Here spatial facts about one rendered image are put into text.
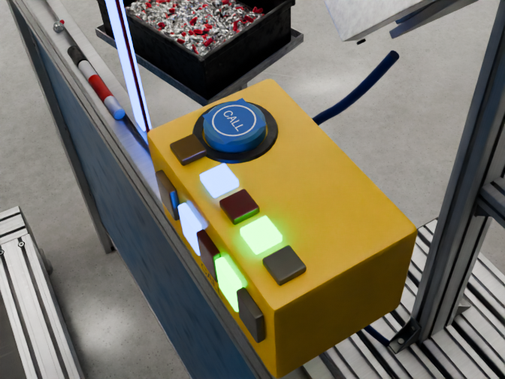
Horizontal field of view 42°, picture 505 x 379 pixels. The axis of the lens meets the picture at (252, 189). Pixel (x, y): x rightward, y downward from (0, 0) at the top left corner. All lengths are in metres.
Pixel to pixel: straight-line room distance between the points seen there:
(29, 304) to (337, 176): 1.08
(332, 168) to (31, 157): 1.65
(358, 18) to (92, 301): 1.11
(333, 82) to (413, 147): 0.35
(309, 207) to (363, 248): 0.04
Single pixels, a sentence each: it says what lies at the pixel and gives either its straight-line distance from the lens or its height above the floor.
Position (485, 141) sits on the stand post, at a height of 0.69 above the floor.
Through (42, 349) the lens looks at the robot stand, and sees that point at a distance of 1.36.
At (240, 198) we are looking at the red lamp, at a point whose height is 1.08.
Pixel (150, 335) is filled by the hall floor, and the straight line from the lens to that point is 1.58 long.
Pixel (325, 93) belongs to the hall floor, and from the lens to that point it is 2.05.
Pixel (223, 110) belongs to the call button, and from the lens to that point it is 0.43.
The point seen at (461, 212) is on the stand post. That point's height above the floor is 0.53.
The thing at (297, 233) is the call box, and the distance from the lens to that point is 0.37.
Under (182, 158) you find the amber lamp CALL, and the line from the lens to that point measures 0.41.
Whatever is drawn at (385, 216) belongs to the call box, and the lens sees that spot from 0.39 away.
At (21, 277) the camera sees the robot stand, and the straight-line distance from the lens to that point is 1.46.
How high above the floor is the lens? 1.38
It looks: 50 degrees down
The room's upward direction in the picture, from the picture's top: 4 degrees counter-clockwise
